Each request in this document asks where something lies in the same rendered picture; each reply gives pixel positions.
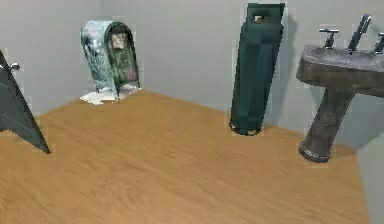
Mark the dark metal tap handle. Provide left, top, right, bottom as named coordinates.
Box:
left=318, top=27, right=340, bottom=50
left=373, top=32, right=384, bottom=55

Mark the green marbled shower cabin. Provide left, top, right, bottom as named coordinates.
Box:
left=79, top=20, right=143, bottom=106

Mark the dark brown pedestal sink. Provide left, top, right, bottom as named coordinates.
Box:
left=295, top=44, right=384, bottom=164

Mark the dark metal faucet spout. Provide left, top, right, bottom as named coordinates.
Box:
left=347, top=13, right=373, bottom=54

